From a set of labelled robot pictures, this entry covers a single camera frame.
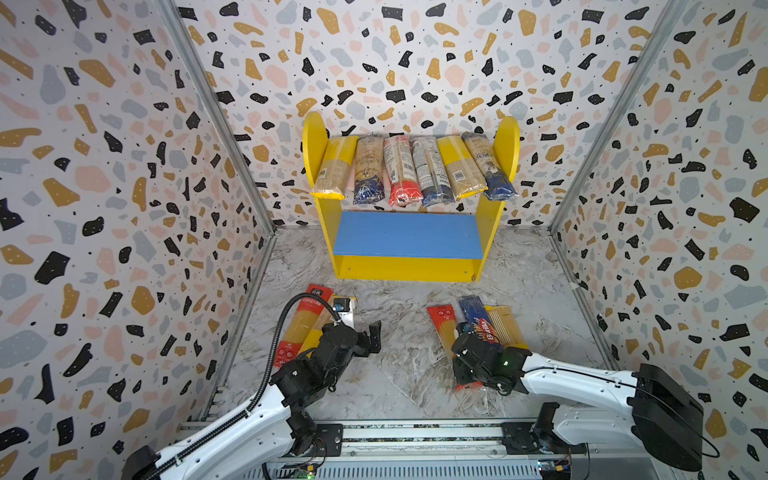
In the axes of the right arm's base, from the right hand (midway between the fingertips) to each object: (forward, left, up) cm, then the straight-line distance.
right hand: (449, 362), depth 83 cm
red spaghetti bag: (+13, +1, -1) cm, 13 cm away
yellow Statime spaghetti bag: (+12, -19, -2) cm, 22 cm away
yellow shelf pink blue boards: (+34, +11, +10) cm, 37 cm away
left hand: (+6, +22, +14) cm, 27 cm away
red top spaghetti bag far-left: (+12, +44, -1) cm, 46 cm away
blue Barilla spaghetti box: (+18, -8, -1) cm, 20 cm away
